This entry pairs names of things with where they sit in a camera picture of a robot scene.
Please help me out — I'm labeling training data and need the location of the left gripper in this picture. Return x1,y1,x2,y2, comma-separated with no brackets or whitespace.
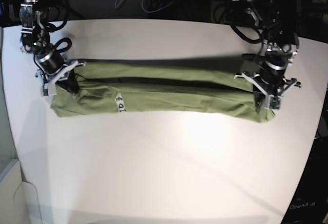
234,59,301,110

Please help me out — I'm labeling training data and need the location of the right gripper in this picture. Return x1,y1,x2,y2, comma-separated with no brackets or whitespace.
34,49,86,94

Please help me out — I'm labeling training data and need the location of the green T-shirt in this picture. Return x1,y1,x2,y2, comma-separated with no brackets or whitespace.
51,60,275,123

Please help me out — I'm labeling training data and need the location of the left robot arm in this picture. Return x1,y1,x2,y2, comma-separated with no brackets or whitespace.
227,0,301,110

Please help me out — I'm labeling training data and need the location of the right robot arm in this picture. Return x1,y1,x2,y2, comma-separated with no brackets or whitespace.
19,0,82,96

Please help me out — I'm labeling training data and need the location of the black OpenArm case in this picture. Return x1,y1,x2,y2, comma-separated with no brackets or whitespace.
282,137,327,223

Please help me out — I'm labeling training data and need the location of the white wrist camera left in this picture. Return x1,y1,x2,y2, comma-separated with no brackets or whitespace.
264,95,281,110

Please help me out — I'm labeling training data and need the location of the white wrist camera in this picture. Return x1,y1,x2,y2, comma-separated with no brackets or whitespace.
264,95,281,110
41,83,57,96

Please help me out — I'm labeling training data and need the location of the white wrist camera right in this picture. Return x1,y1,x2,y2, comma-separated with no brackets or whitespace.
41,83,57,96

